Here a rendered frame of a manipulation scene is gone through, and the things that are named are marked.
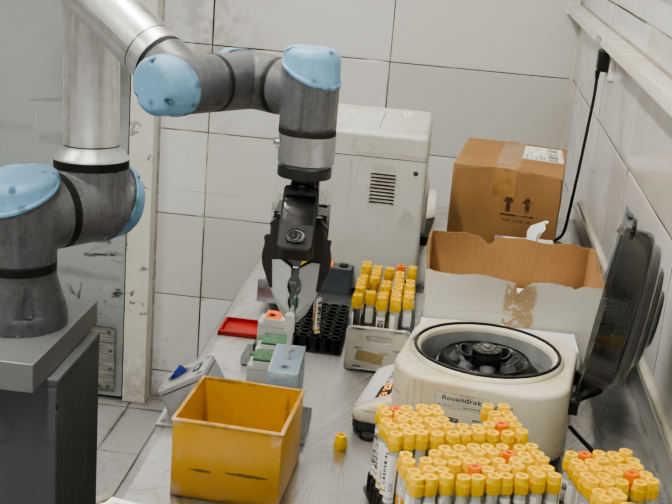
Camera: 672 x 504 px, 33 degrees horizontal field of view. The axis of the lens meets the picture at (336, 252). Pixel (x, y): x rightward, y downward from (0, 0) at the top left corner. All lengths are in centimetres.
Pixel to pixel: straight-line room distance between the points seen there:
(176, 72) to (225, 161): 207
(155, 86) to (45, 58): 210
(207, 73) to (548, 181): 115
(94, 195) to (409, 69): 173
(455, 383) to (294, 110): 40
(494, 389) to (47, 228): 69
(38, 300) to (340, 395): 46
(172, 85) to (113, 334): 230
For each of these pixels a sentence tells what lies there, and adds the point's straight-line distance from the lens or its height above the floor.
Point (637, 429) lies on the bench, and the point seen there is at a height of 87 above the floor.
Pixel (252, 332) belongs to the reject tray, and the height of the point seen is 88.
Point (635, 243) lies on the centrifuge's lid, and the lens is 148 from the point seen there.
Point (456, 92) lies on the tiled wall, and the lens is 336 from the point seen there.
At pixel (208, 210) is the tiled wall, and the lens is 352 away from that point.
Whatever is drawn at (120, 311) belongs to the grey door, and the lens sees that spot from 363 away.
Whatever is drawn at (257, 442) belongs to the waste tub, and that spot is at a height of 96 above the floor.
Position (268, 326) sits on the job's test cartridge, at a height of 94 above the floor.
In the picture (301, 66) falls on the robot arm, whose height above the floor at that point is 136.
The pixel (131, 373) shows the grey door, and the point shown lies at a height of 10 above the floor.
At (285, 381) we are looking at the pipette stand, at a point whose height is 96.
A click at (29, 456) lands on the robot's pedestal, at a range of 178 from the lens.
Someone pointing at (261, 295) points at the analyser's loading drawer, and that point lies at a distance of 197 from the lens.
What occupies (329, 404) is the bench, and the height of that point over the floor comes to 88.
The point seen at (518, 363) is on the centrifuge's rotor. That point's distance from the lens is 159.
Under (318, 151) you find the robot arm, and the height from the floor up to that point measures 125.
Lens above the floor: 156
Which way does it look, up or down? 17 degrees down
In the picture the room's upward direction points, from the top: 5 degrees clockwise
